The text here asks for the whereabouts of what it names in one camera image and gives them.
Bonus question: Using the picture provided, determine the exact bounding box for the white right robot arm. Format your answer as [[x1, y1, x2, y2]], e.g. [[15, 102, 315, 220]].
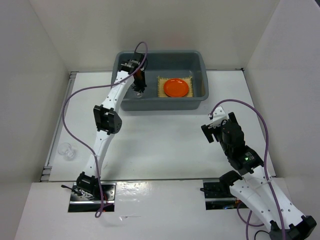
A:
[[201, 107, 317, 240]]

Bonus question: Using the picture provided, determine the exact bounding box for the orange plastic bowl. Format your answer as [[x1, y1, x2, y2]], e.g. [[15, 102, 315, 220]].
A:
[[163, 78, 190, 98]]

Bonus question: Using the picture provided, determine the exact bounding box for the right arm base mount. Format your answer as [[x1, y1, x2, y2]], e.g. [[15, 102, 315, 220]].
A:
[[199, 179, 239, 211]]

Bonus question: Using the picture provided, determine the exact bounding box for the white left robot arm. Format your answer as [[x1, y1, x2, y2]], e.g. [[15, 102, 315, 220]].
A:
[[76, 52, 147, 200]]

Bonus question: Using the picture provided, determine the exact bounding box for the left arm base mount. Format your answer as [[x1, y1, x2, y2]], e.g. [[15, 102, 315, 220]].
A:
[[60, 182, 117, 213]]

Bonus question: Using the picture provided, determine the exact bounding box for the yellow woven bamboo mat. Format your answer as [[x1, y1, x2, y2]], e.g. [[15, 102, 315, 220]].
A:
[[157, 76, 194, 98]]

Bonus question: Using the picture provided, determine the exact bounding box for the grey plastic bin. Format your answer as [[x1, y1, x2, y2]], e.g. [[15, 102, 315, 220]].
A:
[[120, 50, 209, 111]]

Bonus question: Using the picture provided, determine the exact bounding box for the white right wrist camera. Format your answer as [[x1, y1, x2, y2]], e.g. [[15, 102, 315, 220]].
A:
[[208, 106, 228, 128]]

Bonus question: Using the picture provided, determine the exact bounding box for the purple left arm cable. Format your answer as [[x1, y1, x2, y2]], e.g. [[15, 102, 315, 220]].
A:
[[61, 41, 149, 218]]

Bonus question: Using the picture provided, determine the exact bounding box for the black cable loop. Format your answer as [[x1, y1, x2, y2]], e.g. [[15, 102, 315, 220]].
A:
[[254, 230, 272, 240]]

